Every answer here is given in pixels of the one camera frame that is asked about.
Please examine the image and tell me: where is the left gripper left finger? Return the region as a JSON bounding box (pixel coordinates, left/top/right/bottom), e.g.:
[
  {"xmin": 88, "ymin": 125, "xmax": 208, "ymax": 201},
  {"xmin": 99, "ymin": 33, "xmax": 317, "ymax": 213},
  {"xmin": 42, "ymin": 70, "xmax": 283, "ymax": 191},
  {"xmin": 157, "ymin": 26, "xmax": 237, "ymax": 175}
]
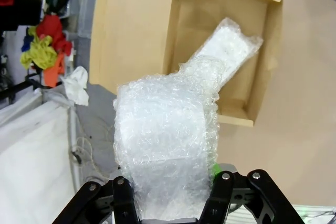
[{"xmin": 52, "ymin": 175, "xmax": 140, "ymax": 224}]

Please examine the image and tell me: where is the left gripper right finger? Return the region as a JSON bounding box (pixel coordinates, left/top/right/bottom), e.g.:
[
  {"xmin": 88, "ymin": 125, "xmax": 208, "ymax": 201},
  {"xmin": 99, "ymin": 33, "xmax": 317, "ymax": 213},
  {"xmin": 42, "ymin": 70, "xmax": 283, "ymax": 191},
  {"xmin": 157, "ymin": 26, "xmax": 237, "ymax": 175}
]
[{"xmin": 199, "ymin": 163, "xmax": 302, "ymax": 224}]

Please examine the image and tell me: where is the bubble rounded clock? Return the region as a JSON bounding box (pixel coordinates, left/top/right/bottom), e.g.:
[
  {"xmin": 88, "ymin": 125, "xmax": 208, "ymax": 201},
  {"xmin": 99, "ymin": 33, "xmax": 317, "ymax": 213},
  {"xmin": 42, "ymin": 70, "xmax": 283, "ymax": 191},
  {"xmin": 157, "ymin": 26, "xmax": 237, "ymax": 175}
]
[{"xmin": 112, "ymin": 56, "xmax": 220, "ymax": 221}]

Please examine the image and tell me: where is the plastic rectangular clock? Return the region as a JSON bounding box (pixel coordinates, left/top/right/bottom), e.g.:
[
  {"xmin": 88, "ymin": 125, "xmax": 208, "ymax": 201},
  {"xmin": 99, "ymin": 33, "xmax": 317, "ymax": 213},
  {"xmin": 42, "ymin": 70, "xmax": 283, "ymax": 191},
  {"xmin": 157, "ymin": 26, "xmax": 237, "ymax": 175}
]
[{"xmin": 183, "ymin": 16, "xmax": 264, "ymax": 91}]

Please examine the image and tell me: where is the white cloth bin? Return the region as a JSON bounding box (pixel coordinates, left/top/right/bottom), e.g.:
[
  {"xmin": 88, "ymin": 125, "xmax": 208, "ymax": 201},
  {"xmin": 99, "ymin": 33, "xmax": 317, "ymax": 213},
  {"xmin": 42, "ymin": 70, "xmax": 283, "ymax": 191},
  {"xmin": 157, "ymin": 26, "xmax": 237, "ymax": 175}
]
[{"xmin": 0, "ymin": 87, "xmax": 79, "ymax": 224}]

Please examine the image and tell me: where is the white crumpled cloth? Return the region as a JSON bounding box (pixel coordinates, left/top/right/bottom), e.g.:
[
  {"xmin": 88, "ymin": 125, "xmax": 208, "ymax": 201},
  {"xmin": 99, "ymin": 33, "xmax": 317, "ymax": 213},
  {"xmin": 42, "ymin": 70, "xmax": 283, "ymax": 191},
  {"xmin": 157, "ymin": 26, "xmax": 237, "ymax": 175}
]
[{"xmin": 60, "ymin": 66, "xmax": 90, "ymax": 106}]

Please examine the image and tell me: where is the orange cloth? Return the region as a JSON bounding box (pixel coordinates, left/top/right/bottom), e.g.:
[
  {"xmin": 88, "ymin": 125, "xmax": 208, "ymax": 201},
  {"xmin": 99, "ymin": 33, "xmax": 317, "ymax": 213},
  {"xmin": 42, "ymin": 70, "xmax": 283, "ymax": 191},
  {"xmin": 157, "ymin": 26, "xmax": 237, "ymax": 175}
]
[{"xmin": 43, "ymin": 53, "xmax": 66, "ymax": 88}]

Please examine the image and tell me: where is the brown cardboard box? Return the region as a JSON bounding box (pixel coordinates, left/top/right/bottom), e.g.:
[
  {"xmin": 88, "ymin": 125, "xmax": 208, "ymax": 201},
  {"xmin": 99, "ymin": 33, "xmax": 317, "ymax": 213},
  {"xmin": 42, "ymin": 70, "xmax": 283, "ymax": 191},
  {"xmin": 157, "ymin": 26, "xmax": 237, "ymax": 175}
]
[{"xmin": 89, "ymin": 0, "xmax": 284, "ymax": 127}]

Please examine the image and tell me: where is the yellow green crumpled cloth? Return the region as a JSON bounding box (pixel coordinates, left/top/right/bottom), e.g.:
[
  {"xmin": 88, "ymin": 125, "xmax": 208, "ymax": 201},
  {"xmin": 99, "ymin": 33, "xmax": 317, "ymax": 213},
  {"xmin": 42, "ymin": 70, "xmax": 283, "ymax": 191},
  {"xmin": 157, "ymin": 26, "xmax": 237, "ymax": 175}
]
[{"xmin": 20, "ymin": 35, "xmax": 57, "ymax": 70}]

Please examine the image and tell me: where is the red crumpled cloth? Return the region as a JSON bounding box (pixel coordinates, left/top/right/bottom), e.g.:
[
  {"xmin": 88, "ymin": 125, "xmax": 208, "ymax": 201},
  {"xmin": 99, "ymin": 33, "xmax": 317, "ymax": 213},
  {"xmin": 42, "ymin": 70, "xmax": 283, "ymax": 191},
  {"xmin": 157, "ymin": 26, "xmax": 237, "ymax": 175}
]
[{"xmin": 35, "ymin": 14, "xmax": 73, "ymax": 54}]

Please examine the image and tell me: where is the translucent plastic storage bin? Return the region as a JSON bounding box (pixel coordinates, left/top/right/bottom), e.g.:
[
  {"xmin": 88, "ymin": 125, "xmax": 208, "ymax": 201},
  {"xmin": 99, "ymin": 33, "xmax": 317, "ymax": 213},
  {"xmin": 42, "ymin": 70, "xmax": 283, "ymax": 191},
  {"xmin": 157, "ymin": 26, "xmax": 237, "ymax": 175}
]
[{"xmin": 78, "ymin": 0, "xmax": 100, "ymax": 40}]

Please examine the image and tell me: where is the black folded garment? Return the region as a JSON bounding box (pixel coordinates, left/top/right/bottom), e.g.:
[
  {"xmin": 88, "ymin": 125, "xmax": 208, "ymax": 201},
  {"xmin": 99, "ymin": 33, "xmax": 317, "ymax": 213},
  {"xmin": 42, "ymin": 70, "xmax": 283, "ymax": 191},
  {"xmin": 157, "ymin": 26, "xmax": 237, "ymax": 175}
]
[{"xmin": 0, "ymin": 0, "xmax": 44, "ymax": 32}]

